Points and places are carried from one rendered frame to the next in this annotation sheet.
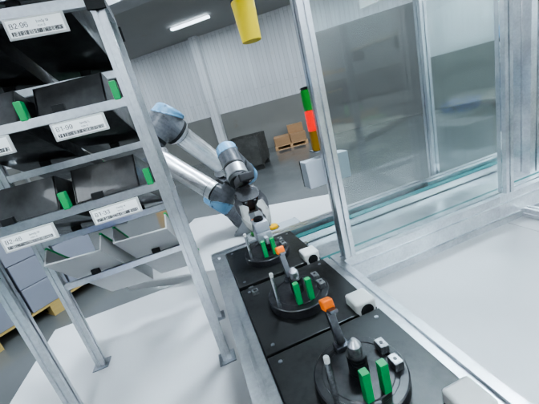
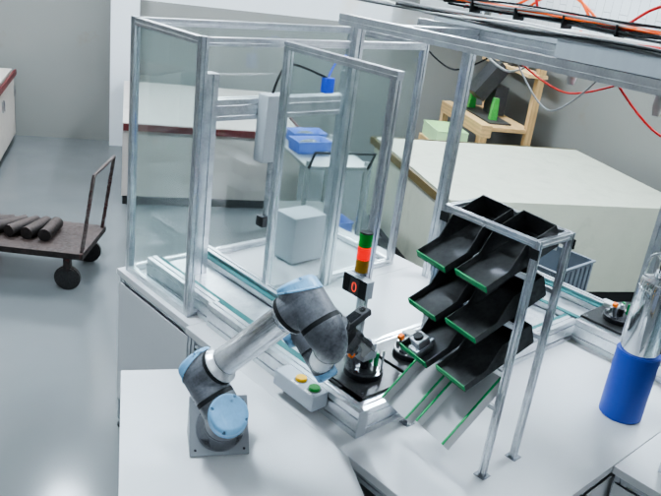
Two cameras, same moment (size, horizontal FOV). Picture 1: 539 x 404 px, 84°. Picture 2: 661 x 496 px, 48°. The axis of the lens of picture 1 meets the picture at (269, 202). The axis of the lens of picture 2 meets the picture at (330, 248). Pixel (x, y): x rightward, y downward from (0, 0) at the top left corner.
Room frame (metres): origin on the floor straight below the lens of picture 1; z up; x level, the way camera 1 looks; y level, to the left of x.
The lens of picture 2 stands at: (2.18, 1.89, 2.32)
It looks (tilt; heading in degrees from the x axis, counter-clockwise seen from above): 22 degrees down; 238
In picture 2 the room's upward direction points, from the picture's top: 8 degrees clockwise
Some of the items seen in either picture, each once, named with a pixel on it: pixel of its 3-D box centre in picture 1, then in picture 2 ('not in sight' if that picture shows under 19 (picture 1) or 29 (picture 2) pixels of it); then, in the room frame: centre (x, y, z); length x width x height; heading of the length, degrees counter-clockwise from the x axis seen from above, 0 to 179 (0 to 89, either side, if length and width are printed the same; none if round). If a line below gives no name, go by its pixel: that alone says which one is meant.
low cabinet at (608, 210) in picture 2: not in sight; (510, 214); (-2.39, -2.58, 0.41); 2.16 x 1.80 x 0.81; 165
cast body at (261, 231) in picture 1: (261, 228); (368, 347); (0.83, 0.04, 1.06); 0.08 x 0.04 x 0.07; 13
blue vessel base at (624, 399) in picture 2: not in sight; (629, 382); (-0.08, 0.45, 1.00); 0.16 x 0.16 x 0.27
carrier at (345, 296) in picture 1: (296, 282); (412, 343); (0.59, -0.01, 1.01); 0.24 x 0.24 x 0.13; 13
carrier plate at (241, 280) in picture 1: (269, 257); (362, 374); (0.84, 0.05, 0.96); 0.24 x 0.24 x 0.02; 13
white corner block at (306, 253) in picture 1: (310, 256); not in sight; (0.76, -0.07, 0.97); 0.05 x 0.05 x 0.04; 13
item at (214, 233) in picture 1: (249, 234); (234, 447); (1.35, 0.14, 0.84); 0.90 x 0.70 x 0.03; 75
